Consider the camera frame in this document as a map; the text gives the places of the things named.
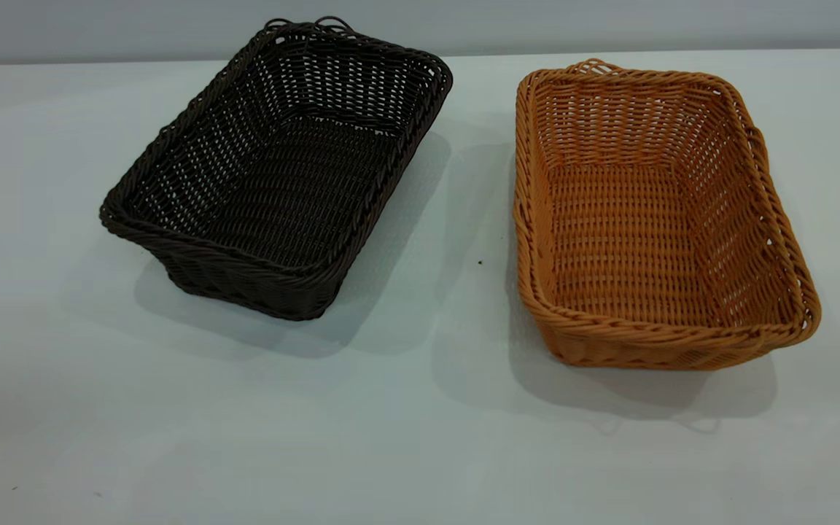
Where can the black woven wicker basket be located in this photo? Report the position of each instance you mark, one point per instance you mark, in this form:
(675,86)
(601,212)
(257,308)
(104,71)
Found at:
(296,197)

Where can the orange woven wicker basket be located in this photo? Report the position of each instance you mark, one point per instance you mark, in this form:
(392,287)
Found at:
(624,248)

